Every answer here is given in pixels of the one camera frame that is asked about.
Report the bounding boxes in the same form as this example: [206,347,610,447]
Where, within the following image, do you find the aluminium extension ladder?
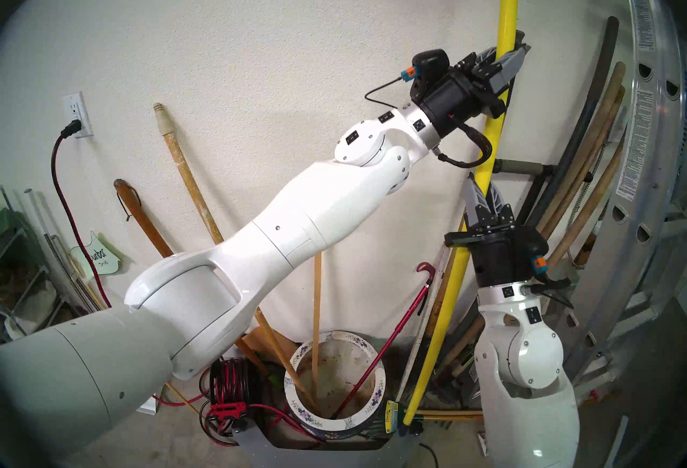
[569,0,687,398]

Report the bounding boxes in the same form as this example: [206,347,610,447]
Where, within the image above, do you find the brown cardboard piece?
[242,327,298,366]

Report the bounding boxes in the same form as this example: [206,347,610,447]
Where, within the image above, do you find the white plastic pipe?
[24,188,108,312]

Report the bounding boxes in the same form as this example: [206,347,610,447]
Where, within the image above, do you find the white wall outlet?
[63,91,94,139]

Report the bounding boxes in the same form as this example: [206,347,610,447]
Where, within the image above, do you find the metal wire storage shelf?
[0,185,108,344]

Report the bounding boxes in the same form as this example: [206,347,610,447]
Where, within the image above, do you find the wooden handle with black grip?
[427,236,462,338]

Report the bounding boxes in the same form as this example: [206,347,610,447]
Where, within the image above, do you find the grey T-grip tool handle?
[491,159,556,226]

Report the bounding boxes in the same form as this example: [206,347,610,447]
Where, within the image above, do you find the red metal cane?
[330,261,436,419]

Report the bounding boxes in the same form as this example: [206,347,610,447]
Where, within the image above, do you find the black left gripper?
[418,45,532,140]

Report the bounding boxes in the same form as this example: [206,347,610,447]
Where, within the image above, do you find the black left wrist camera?
[410,50,450,97]

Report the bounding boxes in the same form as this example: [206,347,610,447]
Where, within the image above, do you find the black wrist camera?
[529,228,553,277]
[410,50,450,97]

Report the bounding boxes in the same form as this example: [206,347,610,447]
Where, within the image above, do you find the white floral ceramic pot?
[283,330,387,441]

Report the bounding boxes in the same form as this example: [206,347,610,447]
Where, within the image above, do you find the thin flat wooden stick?
[312,252,324,400]

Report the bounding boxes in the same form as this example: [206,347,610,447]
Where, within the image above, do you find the coiled red black cable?
[201,357,323,446]

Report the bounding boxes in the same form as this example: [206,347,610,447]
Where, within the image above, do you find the dark tool handles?
[523,16,620,226]

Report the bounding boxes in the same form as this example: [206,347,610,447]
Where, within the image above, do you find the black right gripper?
[444,175,532,288]

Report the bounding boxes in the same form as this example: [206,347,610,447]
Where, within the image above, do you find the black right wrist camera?
[529,228,553,277]

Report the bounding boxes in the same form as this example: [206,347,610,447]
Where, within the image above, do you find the brown wooden handle black loop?
[114,178,269,376]

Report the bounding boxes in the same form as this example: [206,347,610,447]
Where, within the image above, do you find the pale green name sign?
[70,230,123,279]

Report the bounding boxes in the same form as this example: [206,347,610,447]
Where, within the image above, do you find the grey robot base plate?
[233,419,430,468]

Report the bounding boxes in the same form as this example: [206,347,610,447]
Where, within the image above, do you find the paint-speckled wooden pole threaded tip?
[153,102,317,406]

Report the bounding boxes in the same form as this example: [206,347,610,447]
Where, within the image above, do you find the red black power cord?
[51,120,113,309]

